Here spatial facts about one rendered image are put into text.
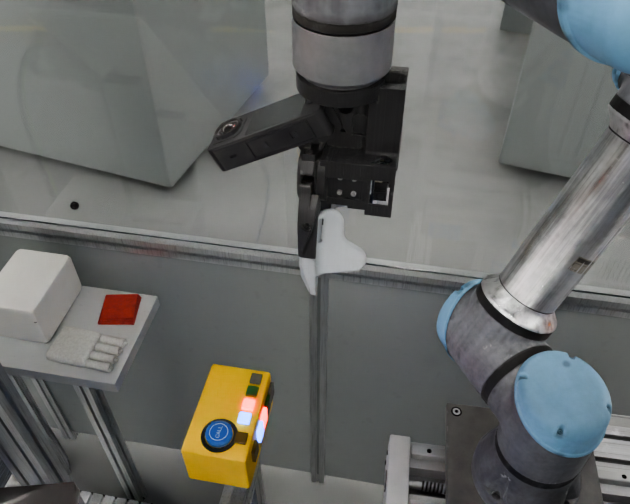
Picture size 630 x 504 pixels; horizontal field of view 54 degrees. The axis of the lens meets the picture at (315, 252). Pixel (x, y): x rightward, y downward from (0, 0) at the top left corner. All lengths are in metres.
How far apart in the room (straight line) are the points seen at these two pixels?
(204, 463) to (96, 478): 1.27
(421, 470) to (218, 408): 0.34
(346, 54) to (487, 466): 0.66
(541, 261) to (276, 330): 0.81
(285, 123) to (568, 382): 0.50
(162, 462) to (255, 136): 1.78
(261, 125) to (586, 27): 0.26
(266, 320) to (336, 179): 0.97
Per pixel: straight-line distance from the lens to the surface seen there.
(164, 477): 2.17
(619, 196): 0.80
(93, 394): 1.63
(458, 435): 1.02
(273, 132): 0.50
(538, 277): 0.83
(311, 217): 0.51
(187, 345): 1.63
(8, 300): 1.39
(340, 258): 0.55
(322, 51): 0.45
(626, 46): 0.37
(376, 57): 0.46
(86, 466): 2.26
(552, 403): 0.81
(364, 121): 0.50
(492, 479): 0.94
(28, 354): 1.43
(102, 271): 1.51
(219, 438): 0.95
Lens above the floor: 1.91
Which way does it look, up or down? 44 degrees down
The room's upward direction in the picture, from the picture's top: straight up
